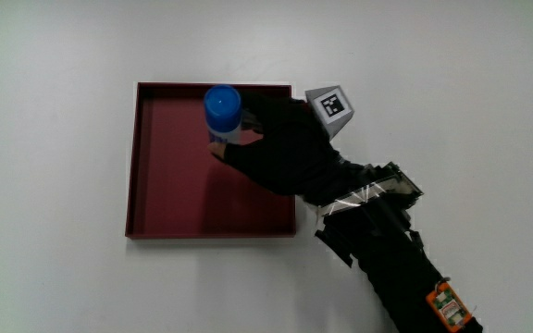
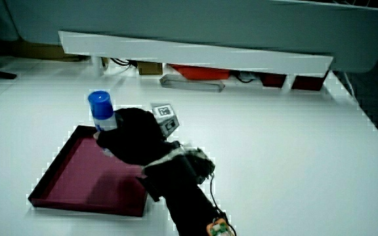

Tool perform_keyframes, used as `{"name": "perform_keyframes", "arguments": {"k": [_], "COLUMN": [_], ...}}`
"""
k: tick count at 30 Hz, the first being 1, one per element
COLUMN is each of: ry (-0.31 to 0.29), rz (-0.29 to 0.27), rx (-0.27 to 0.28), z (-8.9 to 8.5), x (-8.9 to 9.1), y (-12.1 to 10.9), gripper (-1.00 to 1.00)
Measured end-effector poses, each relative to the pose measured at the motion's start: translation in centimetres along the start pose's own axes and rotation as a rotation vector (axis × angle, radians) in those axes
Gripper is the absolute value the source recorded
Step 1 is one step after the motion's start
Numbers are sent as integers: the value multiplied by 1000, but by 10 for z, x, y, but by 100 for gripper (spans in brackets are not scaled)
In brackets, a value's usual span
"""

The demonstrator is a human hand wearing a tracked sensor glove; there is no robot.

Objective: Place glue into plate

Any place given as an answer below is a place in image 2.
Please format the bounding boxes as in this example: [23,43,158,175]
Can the person's right hand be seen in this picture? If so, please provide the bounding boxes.
[93,103,185,167]

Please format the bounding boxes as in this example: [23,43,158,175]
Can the blue capped glue stick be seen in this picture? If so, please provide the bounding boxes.
[87,90,119,157]

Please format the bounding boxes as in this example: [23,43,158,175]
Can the maroon square plate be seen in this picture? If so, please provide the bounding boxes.
[28,125,149,218]

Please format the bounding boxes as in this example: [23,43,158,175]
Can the small cardboard box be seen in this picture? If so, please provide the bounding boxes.
[137,61,163,76]

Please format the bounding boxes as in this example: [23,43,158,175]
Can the red flat box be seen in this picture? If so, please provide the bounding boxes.
[169,64,232,81]

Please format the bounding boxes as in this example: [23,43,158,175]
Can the white shelf riser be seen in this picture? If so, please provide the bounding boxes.
[58,31,335,91]

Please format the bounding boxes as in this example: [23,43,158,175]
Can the orange green connector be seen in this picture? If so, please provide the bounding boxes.
[206,218,235,236]

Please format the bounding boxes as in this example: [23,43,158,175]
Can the brown cardboard sheet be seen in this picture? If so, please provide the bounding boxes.
[0,38,82,63]

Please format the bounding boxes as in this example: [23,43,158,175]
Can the large pale grey panel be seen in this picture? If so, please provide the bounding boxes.
[4,0,378,73]

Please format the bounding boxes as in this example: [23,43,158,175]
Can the dark red box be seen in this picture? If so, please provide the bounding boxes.
[291,74,328,92]
[261,73,287,89]

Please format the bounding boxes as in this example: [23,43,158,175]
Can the thin black glove cable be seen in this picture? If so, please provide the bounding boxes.
[209,173,238,236]

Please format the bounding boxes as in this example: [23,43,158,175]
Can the white cable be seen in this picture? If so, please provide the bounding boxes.
[341,71,360,103]

